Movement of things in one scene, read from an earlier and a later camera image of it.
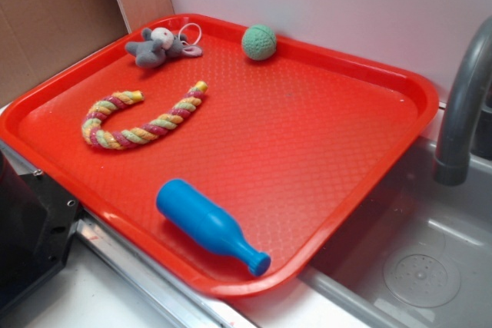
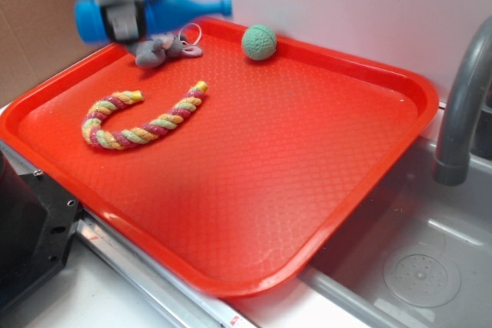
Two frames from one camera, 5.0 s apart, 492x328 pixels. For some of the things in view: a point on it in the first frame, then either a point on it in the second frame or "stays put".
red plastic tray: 227,155 stays put
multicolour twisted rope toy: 96,135 stays put
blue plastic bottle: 197,217 -> 161,10
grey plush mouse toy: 158,44 stays put
